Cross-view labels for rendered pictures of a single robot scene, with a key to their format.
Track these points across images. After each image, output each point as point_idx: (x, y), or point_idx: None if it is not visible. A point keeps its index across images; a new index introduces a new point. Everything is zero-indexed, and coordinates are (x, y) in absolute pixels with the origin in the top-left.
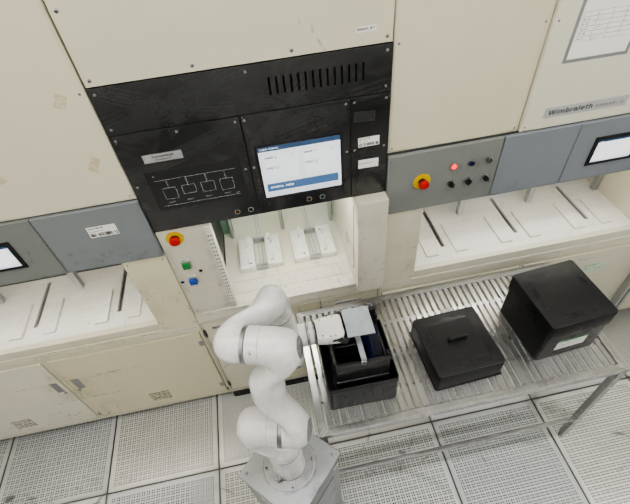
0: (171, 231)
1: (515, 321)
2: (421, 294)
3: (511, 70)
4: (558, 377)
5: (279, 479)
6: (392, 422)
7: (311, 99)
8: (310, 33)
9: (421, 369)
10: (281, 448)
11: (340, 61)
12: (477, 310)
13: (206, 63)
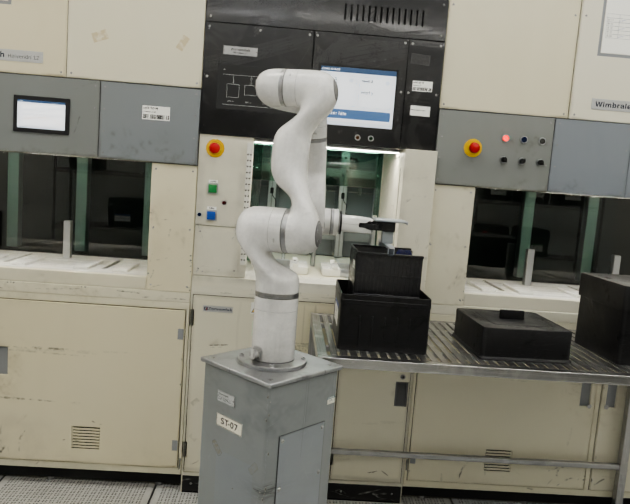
0: (215, 138)
1: (591, 333)
2: None
3: (552, 52)
4: None
5: (257, 353)
6: (417, 366)
7: (377, 31)
8: None
9: (463, 349)
10: (283, 235)
11: (405, 5)
12: None
13: None
